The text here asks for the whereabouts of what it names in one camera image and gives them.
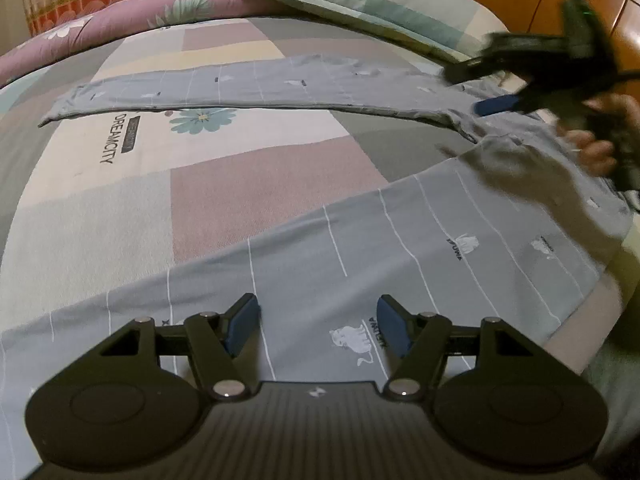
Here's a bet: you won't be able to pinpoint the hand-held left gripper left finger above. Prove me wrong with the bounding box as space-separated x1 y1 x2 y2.
75 294 262 401

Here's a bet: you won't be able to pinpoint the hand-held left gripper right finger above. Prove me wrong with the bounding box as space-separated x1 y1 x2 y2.
376 295 556 402

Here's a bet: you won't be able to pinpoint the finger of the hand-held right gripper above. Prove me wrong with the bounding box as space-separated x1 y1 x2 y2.
472 93 551 118
440 36 508 84

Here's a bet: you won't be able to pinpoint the grey printed pants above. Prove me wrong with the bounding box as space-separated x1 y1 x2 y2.
0 52 636 466

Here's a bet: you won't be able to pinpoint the person's right hand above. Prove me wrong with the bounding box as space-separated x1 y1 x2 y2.
557 94 640 178

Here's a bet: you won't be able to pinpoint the pastel checked pillow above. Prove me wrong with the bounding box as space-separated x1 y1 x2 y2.
247 0 506 63

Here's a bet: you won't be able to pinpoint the person's leg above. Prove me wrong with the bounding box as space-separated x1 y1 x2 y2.
580 240 640 411

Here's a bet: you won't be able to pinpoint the purple floral quilt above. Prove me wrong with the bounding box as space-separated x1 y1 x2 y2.
0 0 301 91

